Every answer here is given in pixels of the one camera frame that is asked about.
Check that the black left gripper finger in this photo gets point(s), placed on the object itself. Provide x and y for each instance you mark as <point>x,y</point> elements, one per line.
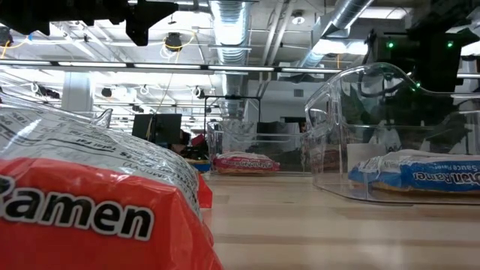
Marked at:
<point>142,18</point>

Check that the orange Maruchan ramen pack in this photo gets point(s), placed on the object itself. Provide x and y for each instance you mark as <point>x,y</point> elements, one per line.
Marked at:
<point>75,187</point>

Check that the blue Maruchan ramen pack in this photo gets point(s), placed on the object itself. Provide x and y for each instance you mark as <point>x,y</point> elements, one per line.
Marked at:
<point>431,176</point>
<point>202,168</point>

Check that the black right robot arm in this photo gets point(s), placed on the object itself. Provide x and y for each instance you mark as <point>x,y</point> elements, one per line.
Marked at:
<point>431,60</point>

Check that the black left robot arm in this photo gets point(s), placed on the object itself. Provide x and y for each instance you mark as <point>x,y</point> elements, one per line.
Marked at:
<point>22,15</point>

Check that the red Maruchan ramen pack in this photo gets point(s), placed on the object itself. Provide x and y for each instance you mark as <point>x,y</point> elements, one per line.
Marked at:
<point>243,165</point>

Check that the long LED light bar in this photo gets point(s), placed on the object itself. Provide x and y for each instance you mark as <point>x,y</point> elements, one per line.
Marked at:
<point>168,66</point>

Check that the white building column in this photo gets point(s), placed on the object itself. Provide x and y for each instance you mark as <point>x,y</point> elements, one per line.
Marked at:
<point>77,93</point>

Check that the clear plastic storage bin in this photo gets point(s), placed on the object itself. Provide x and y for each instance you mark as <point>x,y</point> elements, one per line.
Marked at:
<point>337,112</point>
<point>105,117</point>
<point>213,150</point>

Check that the black computer monitor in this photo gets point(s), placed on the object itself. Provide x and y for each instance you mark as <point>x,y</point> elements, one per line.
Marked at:
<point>165,129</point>

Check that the round ceiling fixture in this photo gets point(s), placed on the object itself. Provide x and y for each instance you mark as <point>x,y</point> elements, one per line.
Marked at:
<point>298,17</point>

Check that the black ceiling camera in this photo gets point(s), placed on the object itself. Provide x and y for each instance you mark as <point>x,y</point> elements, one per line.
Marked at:
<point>173,41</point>

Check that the wide silver ceiling duct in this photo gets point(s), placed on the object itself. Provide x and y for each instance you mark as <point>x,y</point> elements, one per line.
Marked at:
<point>230,33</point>

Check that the slim silver ceiling duct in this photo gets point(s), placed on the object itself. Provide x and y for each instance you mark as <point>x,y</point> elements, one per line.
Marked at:
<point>345,15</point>

